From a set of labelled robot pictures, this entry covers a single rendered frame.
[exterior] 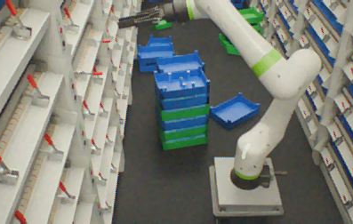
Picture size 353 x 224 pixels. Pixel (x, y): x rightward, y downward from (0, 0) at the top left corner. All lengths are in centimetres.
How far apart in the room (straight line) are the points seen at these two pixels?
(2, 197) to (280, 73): 97
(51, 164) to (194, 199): 123
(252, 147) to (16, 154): 104
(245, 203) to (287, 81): 64
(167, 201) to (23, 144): 140
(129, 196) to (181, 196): 30
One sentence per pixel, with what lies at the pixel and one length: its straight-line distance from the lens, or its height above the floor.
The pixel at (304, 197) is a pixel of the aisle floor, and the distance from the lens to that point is 235.
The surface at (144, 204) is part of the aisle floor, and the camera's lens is 224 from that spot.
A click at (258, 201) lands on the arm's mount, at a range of 182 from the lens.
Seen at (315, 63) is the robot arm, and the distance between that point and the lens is 155.
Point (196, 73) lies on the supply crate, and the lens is 248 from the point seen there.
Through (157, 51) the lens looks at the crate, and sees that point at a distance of 347.
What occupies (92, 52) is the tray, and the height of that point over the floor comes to 94.
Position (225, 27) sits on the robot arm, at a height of 111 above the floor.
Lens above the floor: 171
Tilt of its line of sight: 36 degrees down
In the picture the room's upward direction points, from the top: 2 degrees counter-clockwise
